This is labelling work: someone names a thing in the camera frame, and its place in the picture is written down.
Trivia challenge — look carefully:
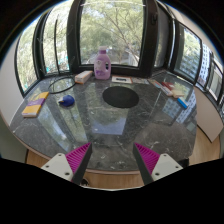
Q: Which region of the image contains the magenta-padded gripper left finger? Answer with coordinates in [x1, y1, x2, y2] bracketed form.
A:
[40, 142, 93, 186]

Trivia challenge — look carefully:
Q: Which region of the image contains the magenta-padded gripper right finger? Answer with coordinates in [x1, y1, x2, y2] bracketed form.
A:
[132, 142, 184, 186]

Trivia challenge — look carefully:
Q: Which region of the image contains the blue and white computer mouse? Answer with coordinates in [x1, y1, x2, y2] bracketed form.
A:
[57, 94, 76, 108]

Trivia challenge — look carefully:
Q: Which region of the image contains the round black mouse pad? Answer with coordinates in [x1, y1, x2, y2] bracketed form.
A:
[101, 86, 140, 109]

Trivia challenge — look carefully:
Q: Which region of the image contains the small blue box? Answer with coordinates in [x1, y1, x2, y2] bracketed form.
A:
[176, 97, 190, 110]

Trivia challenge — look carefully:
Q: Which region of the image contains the yellow and purple book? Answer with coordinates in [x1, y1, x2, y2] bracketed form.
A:
[21, 91, 50, 119]

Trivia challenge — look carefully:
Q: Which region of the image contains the small white book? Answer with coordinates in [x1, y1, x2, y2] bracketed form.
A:
[170, 89, 186, 99]

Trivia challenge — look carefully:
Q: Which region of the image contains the teal and orange book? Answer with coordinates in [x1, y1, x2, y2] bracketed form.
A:
[148, 78, 174, 98]

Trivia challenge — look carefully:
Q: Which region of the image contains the colourful printed pamphlet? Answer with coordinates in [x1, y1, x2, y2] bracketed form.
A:
[132, 77, 151, 85]

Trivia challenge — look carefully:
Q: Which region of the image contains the white and orange carton box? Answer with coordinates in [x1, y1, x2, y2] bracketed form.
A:
[74, 70, 94, 85]

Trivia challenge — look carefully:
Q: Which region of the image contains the white framed picture card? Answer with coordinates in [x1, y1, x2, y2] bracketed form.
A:
[111, 75, 134, 85]

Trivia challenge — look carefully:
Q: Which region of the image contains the purple detergent bottle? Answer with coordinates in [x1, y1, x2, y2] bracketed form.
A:
[93, 45, 112, 81]

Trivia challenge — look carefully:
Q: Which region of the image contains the black wire rack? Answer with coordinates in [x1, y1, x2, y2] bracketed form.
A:
[47, 14, 78, 95]

